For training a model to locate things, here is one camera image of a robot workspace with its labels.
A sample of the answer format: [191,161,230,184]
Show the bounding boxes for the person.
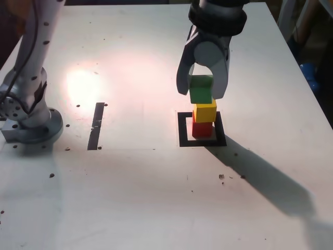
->
[286,0,333,89]

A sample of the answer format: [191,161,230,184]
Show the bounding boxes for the black tape strip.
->
[87,102,105,151]

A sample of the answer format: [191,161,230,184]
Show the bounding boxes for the blue object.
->
[299,62,322,92]

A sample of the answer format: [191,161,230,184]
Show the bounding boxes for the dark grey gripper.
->
[176,24,233,101]

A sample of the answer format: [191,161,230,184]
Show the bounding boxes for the green cube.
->
[189,74,214,104]

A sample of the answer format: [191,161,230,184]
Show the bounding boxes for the red cube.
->
[191,120,214,138]

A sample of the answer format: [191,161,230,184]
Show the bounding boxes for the black tape square outline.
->
[177,111,227,147]

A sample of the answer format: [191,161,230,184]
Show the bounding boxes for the yellow cube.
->
[193,99,217,123]

